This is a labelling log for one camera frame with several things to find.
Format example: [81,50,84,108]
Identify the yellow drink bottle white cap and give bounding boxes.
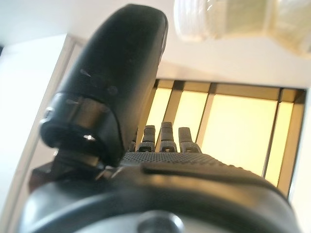
[173,0,311,57]

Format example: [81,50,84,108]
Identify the glowing window dark frame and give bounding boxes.
[145,79,307,196]

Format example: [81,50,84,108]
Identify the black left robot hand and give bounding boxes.
[14,3,299,233]

